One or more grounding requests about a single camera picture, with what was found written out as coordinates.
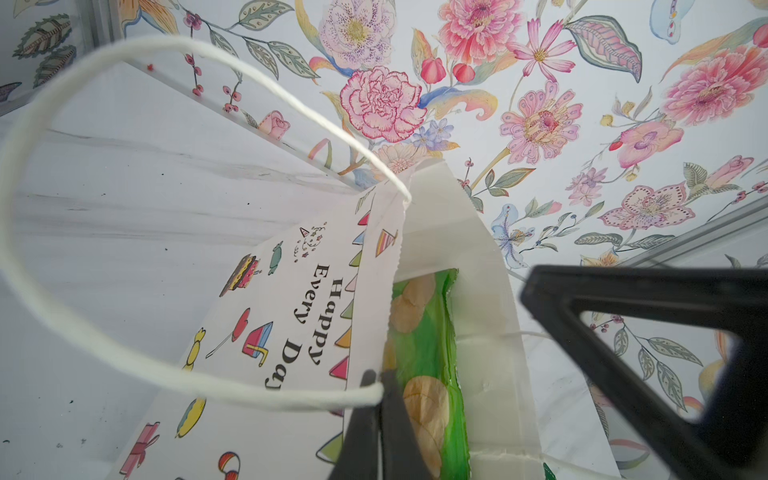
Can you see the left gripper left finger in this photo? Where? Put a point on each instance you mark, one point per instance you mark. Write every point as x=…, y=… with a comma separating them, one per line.
x=358, y=459

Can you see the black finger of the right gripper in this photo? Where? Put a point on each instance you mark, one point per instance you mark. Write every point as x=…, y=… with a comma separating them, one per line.
x=729, y=439

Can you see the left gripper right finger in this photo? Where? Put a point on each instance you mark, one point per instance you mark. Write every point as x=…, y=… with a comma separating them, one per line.
x=401, y=455

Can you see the green Lays chips bag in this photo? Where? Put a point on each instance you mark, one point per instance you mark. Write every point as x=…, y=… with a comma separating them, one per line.
x=421, y=350

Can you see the white paper gift bag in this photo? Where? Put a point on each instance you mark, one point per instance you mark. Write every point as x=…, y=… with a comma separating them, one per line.
x=135, y=209

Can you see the right aluminium corner post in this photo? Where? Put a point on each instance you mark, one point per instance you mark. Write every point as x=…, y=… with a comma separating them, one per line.
x=742, y=233

